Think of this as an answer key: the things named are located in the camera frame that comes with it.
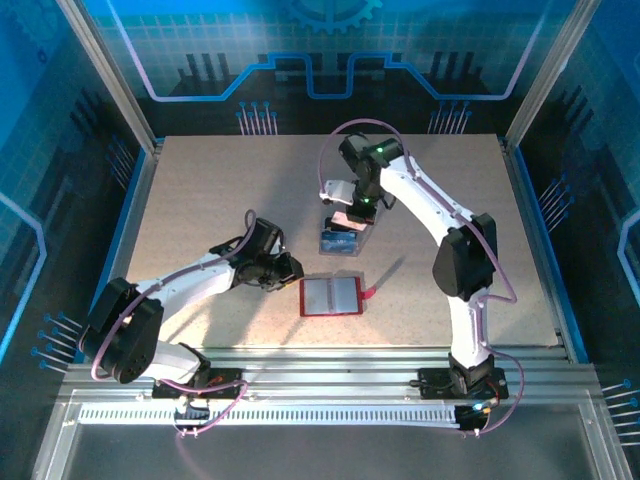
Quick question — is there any blue credit card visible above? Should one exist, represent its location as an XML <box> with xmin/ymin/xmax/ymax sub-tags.
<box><xmin>318</xmin><ymin>228</ymin><xmax>361</xmax><ymax>255</ymax></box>

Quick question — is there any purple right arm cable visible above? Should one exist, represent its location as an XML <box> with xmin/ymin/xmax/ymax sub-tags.
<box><xmin>318</xmin><ymin>118</ymin><xmax>525</xmax><ymax>439</ymax></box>

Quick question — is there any white slotted cable duct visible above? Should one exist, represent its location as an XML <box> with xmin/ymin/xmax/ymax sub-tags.
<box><xmin>77</xmin><ymin>405</ymin><xmax>461</xmax><ymax>427</ymax></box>

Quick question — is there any aluminium lower frame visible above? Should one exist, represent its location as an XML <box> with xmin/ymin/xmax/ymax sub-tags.
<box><xmin>29</xmin><ymin>389</ymin><xmax>634</xmax><ymax>480</ymax></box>

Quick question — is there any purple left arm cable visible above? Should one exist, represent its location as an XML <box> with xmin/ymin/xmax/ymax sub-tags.
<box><xmin>89</xmin><ymin>208</ymin><xmax>259</xmax><ymax>440</ymax></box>

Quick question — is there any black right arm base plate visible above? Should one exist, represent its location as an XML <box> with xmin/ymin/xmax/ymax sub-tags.
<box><xmin>417</xmin><ymin>367</ymin><xmax>510</xmax><ymax>401</ymax></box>

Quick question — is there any aluminium side rail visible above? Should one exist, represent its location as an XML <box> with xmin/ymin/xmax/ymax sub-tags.
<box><xmin>499</xmin><ymin>137</ymin><xmax>591</xmax><ymax>364</ymax></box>
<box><xmin>74</xmin><ymin>139</ymin><xmax>166</xmax><ymax>364</ymax></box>

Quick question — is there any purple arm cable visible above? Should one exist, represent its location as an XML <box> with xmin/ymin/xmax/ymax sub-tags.
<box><xmin>89</xmin><ymin>208</ymin><xmax>259</xmax><ymax>440</ymax></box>
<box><xmin>318</xmin><ymin>118</ymin><xmax>525</xmax><ymax>439</ymax></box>

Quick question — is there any aluminium corner post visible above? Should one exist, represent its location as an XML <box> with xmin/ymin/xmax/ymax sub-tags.
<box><xmin>53</xmin><ymin>0</ymin><xmax>165</xmax><ymax>154</ymax></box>
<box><xmin>502</xmin><ymin>0</ymin><xmax>604</xmax><ymax>151</ymax></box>

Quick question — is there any aluminium front frame rail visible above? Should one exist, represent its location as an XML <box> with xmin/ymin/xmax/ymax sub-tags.
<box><xmin>59</xmin><ymin>346</ymin><xmax>601</xmax><ymax>401</ymax></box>

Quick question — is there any small black controller board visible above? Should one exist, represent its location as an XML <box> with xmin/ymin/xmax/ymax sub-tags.
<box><xmin>172</xmin><ymin>399</ymin><xmax>211</xmax><ymax>432</ymax></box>
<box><xmin>454</xmin><ymin>403</ymin><xmax>494</xmax><ymax>434</ymax></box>

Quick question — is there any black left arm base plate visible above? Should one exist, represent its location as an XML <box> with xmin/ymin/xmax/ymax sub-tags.
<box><xmin>152</xmin><ymin>367</ymin><xmax>246</xmax><ymax>401</ymax></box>

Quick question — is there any red leather card holder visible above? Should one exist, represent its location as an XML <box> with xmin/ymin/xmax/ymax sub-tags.
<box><xmin>298</xmin><ymin>275</ymin><xmax>377</xmax><ymax>318</ymax></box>

